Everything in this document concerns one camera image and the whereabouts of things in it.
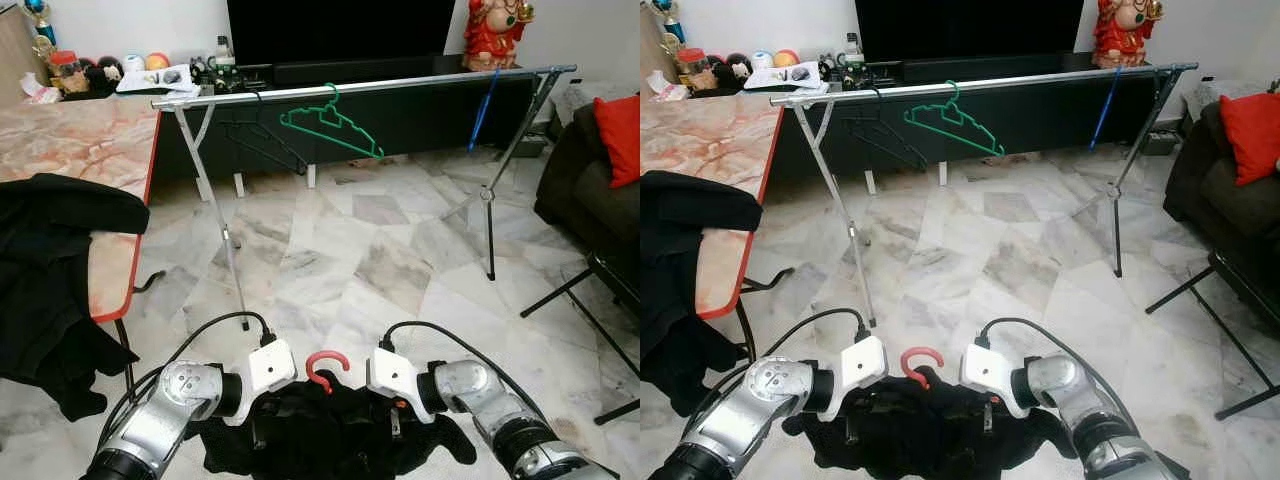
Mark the black shirt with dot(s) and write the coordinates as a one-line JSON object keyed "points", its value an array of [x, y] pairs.
{"points": [[930, 440], [680, 260], [50, 260], [340, 440]]}

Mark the red plastic hanger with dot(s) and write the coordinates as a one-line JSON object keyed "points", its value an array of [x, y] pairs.
{"points": [[315, 362], [910, 358]]}

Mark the green plastic hanger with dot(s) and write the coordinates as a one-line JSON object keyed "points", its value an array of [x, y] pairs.
{"points": [[960, 132], [340, 135]]}

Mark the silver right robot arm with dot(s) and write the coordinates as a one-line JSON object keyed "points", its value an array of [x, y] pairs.
{"points": [[490, 405], [1085, 405]]}

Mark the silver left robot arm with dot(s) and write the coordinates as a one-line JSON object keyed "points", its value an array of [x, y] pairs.
{"points": [[760, 395], [170, 400]]}

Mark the black plastic hanger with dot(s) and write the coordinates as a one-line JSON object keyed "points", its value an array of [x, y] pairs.
{"points": [[280, 150], [900, 145]]}

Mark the blue plastic hanger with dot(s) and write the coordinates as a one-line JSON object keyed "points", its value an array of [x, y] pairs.
{"points": [[483, 115], [1105, 112]]}

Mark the black metal chair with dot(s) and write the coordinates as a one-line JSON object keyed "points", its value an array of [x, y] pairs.
{"points": [[610, 290], [1250, 290]]}

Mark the dark sofa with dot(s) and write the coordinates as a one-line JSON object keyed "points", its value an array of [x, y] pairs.
{"points": [[580, 190], [1210, 200]]}

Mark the black TV cabinet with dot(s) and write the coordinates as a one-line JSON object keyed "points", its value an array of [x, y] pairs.
{"points": [[1050, 120], [420, 120]]}

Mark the marble pattern folding table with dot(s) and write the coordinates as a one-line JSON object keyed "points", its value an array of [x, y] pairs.
{"points": [[700, 140], [70, 140]]}

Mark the metal clothes rack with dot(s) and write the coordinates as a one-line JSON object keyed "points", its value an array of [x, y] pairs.
{"points": [[990, 82], [370, 85]]}

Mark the stack of papers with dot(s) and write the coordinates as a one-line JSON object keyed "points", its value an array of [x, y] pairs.
{"points": [[150, 82], [780, 80]]}

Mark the red cushion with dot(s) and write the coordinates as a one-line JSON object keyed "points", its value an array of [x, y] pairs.
{"points": [[1255, 135], [620, 140]]}

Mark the small green white bottle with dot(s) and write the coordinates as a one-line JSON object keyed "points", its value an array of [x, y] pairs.
{"points": [[224, 58], [852, 55]]}

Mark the lace covered side table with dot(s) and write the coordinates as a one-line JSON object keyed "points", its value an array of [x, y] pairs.
{"points": [[1212, 98], [575, 100]]}

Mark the pink tissue pack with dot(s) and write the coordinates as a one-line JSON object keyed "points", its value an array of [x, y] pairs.
{"points": [[670, 88], [42, 90]]}

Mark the red lid jar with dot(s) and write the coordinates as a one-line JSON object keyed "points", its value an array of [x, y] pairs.
{"points": [[66, 72], [694, 70]]}

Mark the black television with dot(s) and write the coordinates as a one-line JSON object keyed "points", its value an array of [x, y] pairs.
{"points": [[970, 28], [340, 30]]}

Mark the red laughing Buddha statue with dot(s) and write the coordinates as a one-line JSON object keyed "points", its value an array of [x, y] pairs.
{"points": [[1125, 32], [495, 35]]}

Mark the wooden sideboard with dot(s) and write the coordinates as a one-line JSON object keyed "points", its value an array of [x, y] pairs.
{"points": [[15, 60], [650, 55]]}

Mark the blue gold trophy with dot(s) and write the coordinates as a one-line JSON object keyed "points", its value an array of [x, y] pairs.
{"points": [[667, 22], [38, 25]]}

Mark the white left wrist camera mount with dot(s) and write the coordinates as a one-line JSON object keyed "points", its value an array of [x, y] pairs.
{"points": [[863, 363], [272, 368]]}

